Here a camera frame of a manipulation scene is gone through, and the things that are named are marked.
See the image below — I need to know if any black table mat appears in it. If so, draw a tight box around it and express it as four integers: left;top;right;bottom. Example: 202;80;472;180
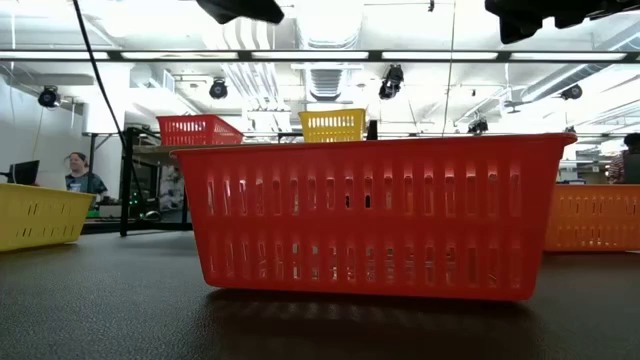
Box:
0;229;640;360

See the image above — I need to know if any yellow plastic basket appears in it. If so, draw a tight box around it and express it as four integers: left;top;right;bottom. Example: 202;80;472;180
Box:
298;108;367;144
0;182;97;253

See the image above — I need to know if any thin black cable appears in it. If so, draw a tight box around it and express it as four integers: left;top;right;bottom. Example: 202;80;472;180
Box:
71;0;132;151

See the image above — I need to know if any grey ceiling air vent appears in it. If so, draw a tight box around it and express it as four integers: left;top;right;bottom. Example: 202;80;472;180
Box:
308;68;344;103

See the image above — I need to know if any orange plastic basket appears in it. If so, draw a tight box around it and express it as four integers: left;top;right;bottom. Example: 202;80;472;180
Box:
543;183;640;253

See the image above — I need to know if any person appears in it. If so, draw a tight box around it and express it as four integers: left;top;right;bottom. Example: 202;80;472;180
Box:
63;151;109;201
606;132;640;185

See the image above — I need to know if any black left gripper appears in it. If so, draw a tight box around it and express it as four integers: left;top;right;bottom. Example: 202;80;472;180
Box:
194;0;286;25

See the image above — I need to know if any red plastic basket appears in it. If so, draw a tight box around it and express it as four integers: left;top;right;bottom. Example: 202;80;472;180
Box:
171;132;579;303
155;114;245;147

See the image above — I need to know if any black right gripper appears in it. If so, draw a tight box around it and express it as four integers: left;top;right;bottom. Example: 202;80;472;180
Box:
483;0;640;45

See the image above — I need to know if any black computer monitor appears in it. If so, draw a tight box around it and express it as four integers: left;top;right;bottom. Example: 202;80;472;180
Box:
0;159;41;187

